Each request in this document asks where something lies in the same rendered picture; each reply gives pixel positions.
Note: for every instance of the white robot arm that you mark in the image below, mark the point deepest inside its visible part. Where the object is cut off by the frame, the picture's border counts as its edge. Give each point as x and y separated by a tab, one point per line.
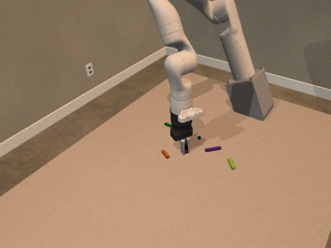
186	60

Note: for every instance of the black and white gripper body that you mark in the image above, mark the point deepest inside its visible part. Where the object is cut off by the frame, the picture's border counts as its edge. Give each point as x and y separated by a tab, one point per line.
181	116

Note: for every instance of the orange rod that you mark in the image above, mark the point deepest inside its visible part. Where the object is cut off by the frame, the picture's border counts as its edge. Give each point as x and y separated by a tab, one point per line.
165	154

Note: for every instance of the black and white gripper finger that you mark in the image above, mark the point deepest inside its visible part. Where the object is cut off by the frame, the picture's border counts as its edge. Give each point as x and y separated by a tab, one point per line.
182	148
187	140

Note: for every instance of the purple rod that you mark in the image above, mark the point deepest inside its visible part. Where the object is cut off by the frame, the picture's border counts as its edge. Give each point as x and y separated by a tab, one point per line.
213	149

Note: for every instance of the lime green rod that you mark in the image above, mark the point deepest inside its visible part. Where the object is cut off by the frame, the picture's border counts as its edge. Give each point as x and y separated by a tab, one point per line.
231	164

